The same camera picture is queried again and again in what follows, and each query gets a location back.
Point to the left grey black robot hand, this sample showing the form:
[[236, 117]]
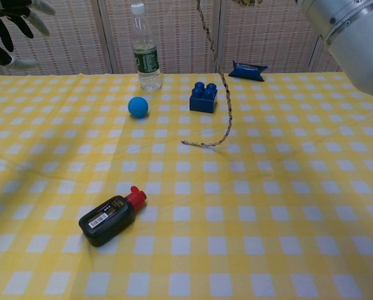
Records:
[[5, 31]]

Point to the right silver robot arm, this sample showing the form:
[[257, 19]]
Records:
[[355, 40]]

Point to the woven bamboo folding screen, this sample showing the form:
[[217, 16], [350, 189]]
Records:
[[80, 37]]

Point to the clear plastic water bottle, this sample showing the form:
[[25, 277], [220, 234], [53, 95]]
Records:
[[147, 62]]

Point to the blue ball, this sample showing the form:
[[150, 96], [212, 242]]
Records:
[[138, 107]]

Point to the blue building block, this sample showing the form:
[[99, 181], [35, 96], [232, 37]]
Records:
[[202, 101]]

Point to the black ink bottle red cap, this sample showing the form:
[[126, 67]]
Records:
[[106, 220]]

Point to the dark blue snack packet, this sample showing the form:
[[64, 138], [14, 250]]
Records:
[[246, 72]]

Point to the yellow white checked tablecloth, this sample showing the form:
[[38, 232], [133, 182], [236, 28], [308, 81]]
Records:
[[236, 203]]

